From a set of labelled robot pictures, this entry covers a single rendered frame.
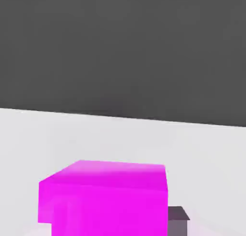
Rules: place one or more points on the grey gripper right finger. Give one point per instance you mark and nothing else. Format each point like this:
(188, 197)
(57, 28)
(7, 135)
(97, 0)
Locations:
(176, 223)

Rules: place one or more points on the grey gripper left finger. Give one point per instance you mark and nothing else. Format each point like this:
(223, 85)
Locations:
(45, 231)

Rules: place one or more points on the small magenta cube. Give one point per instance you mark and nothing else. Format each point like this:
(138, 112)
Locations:
(107, 199)

